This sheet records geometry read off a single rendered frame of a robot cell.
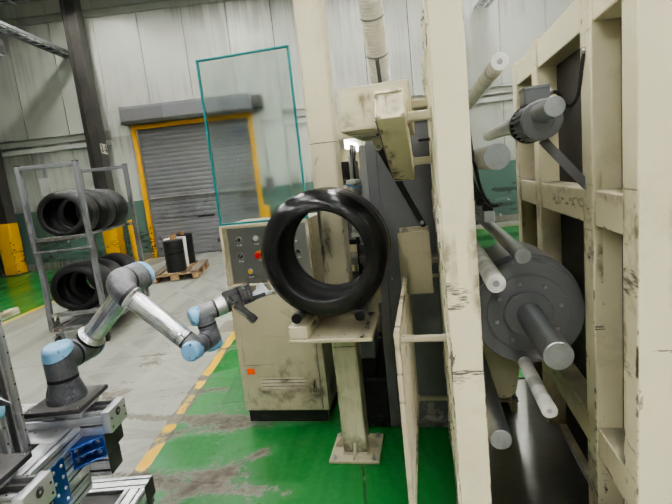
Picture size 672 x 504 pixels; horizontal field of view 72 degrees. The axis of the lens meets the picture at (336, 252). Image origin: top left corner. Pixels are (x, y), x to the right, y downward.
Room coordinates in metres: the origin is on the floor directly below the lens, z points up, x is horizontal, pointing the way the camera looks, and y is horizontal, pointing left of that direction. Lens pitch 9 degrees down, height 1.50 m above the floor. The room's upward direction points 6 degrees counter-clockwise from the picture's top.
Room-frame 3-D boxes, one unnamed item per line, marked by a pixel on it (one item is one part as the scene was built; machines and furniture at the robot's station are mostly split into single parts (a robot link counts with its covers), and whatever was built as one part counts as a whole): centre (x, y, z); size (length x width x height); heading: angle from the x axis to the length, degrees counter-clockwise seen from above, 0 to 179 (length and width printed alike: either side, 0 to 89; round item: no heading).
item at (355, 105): (1.91, -0.23, 1.71); 0.61 x 0.25 x 0.15; 168
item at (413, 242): (2.23, -0.39, 1.05); 0.20 x 0.15 x 0.30; 168
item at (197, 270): (8.41, 2.86, 0.38); 1.20 x 0.80 x 0.76; 6
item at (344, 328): (2.09, 0.03, 0.80); 0.37 x 0.36 x 0.02; 78
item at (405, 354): (1.80, -0.25, 0.65); 0.90 x 0.02 x 0.70; 168
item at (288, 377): (2.90, 0.38, 0.63); 0.56 x 0.41 x 1.27; 78
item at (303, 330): (2.12, 0.17, 0.84); 0.36 x 0.09 x 0.06; 168
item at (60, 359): (1.80, 1.15, 0.88); 0.13 x 0.12 x 0.14; 169
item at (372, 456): (2.35, 0.00, 0.02); 0.27 x 0.27 x 0.04; 78
